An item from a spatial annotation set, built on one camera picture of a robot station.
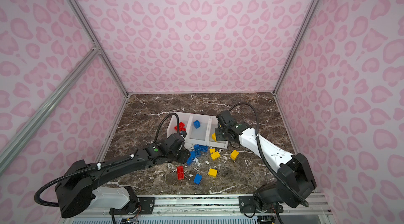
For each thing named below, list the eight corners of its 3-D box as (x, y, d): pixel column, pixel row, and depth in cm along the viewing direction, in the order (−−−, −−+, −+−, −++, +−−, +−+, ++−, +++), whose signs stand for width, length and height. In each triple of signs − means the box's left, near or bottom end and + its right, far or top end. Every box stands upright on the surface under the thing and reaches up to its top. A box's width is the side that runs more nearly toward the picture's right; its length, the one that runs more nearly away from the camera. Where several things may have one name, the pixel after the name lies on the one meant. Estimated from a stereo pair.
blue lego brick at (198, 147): (193, 150, 93) (193, 148, 91) (194, 145, 95) (194, 143, 93) (208, 152, 92) (208, 150, 90) (208, 147, 94) (208, 145, 92)
